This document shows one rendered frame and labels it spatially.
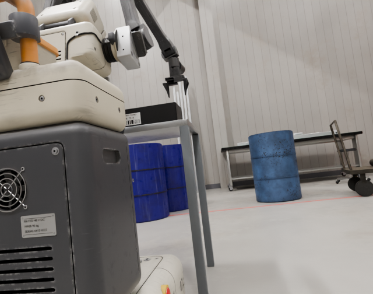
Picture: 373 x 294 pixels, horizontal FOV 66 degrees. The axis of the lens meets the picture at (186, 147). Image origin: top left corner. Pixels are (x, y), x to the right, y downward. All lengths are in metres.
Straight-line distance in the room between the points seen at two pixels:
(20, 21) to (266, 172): 3.64
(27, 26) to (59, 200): 0.34
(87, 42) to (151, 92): 6.85
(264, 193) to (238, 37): 5.03
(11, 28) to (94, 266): 0.47
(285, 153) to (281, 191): 0.51
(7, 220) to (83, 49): 0.58
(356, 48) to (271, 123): 2.80
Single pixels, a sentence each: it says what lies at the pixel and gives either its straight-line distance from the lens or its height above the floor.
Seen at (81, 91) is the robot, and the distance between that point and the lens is 0.60.
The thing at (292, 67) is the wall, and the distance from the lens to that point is 8.08.
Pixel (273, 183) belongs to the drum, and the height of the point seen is 0.25.
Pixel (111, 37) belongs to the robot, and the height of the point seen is 1.03.
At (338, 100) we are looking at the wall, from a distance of 8.20.
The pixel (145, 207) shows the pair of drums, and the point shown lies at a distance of 3.57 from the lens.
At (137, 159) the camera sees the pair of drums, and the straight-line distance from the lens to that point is 3.55.
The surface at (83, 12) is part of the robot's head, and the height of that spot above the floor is 1.14.
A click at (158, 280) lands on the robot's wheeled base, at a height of 0.27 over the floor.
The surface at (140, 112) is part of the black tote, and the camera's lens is 1.50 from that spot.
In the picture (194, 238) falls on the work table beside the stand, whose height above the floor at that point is 0.27.
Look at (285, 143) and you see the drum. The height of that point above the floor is 0.76.
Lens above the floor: 0.57
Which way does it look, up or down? 4 degrees up
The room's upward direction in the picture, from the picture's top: 7 degrees counter-clockwise
